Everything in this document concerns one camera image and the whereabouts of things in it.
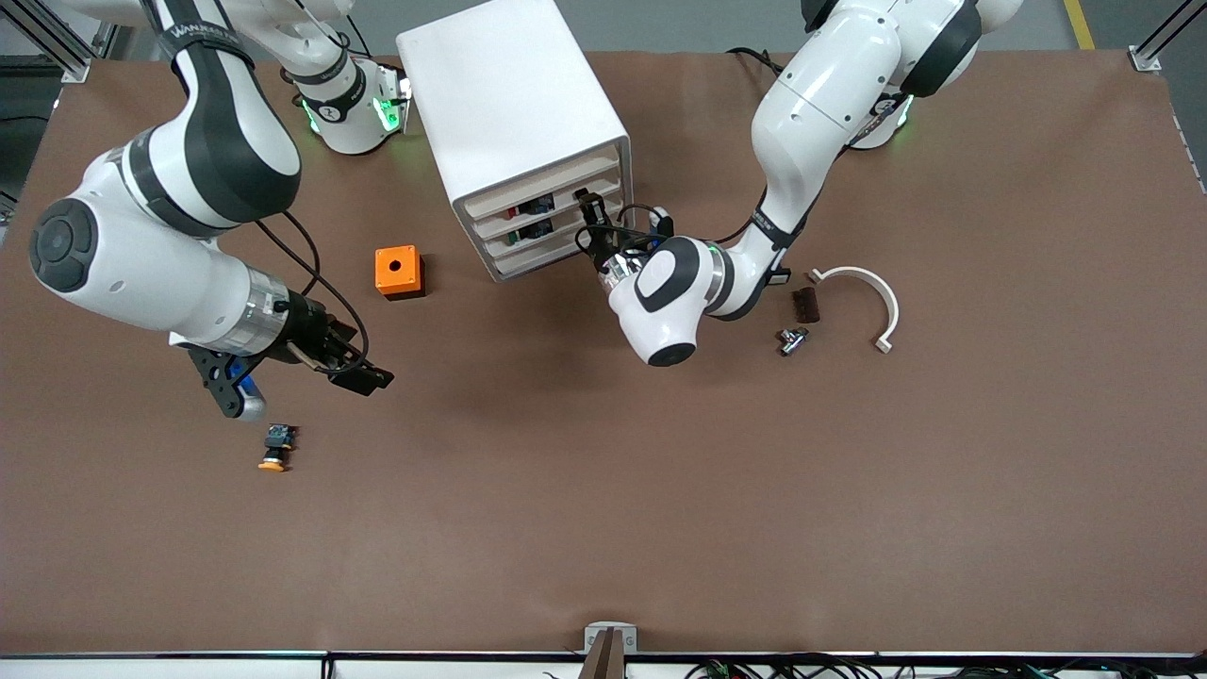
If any white curved bracket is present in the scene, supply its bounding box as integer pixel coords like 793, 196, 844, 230
806, 266, 901, 355

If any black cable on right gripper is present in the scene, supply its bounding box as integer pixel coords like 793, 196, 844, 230
253, 209, 371, 378

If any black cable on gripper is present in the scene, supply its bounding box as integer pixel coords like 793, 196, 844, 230
253, 209, 371, 378
577, 202, 667, 261

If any white table edge strip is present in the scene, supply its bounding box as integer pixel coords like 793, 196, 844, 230
0, 652, 1207, 679

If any black cable behind left arm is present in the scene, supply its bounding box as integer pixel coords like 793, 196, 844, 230
724, 45, 788, 78

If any cable bundle below table edge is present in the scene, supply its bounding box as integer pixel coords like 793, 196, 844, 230
684, 654, 1207, 679

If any orange button enclosure box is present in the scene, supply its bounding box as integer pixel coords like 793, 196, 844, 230
374, 245, 425, 301

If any white drawer cabinet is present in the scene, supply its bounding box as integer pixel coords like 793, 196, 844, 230
396, 0, 633, 283

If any aluminium frame profile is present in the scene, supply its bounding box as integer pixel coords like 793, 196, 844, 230
0, 0, 116, 84
1130, 0, 1207, 73

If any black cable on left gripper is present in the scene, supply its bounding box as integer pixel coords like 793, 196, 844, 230
577, 202, 667, 261

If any grey bracket with brown post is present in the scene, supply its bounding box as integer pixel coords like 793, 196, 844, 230
578, 622, 638, 679

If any orange mushroom push button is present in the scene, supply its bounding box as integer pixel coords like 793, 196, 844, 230
257, 424, 299, 472

